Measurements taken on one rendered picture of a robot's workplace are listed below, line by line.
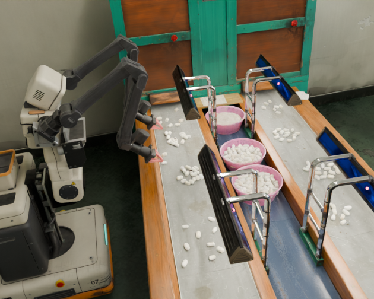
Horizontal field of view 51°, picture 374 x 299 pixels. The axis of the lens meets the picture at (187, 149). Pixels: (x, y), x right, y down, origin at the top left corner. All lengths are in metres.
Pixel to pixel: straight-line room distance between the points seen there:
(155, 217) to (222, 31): 1.42
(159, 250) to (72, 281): 0.83
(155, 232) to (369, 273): 0.91
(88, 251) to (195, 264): 0.96
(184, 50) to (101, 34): 1.01
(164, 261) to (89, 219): 1.10
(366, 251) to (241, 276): 0.55
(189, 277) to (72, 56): 2.42
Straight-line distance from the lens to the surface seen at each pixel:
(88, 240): 2.59
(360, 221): 1.99
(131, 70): 1.78
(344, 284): 1.70
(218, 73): 2.88
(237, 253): 1.31
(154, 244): 1.80
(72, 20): 3.52
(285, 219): 2.02
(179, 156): 2.34
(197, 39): 2.75
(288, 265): 1.83
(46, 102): 1.99
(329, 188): 1.57
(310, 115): 2.71
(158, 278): 1.67
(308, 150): 2.39
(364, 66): 4.62
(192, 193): 2.06
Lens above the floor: 2.07
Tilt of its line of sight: 34 degrees down
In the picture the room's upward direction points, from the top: 5 degrees counter-clockwise
